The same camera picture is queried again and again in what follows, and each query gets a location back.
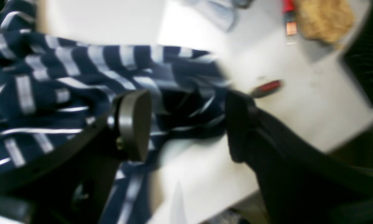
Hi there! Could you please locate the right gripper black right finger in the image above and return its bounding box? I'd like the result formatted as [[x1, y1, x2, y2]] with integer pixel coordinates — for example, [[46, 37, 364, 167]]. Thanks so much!
[[225, 91, 373, 224]]

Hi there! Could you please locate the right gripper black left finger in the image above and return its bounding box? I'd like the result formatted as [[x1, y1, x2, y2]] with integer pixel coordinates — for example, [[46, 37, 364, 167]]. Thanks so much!
[[0, 90, 152, 224]]

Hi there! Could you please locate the navy white striped t-shirt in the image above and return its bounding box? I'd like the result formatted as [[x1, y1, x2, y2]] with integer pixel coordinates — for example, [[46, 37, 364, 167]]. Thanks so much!
[[0, 0, 227, 224]]

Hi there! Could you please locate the red black tool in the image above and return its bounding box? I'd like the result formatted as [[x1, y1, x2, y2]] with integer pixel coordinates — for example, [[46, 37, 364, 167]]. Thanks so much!
[[250, 80, 282, 98]]

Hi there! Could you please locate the tan cloth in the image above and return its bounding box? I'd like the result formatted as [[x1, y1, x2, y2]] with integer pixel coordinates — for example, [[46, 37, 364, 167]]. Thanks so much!
[[296, 0, 355, 44]]

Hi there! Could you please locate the grey clothes pile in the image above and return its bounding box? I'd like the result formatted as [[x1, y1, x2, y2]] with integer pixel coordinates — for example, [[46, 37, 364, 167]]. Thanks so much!
[[181, 0, 253, 32]]

